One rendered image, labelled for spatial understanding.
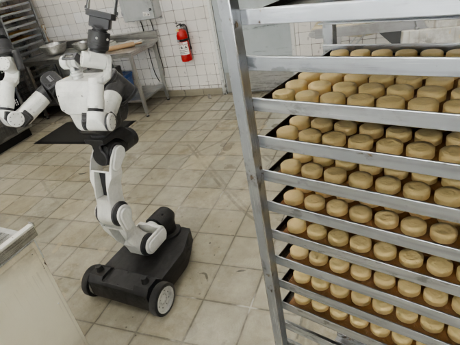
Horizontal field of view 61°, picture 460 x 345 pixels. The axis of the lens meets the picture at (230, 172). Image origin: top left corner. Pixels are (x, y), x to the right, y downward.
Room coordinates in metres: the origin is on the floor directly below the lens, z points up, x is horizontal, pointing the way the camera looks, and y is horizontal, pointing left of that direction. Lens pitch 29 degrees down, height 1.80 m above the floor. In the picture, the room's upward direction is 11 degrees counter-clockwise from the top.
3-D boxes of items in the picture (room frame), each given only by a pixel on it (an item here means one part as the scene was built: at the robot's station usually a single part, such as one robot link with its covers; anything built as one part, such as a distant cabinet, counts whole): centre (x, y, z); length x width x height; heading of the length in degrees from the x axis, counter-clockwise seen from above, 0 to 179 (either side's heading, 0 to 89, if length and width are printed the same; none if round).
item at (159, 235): (2.07, 0.62, 0.28); 0.21 x 0.20 x 0.13; 149
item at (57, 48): (6.06, 2.15, 0.95); 0.39 x 0.39 x 0.14
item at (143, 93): (5.85, 1.64, 0.49); 1.90 x 0.72 x 0.98; 65
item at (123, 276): (2.04, 0.63, 0.19); 0.64 x 0.52 x 0.33; 149
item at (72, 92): (2.06, 0.62, 1.23); 0.34 x 0.30 x 0.36; 59
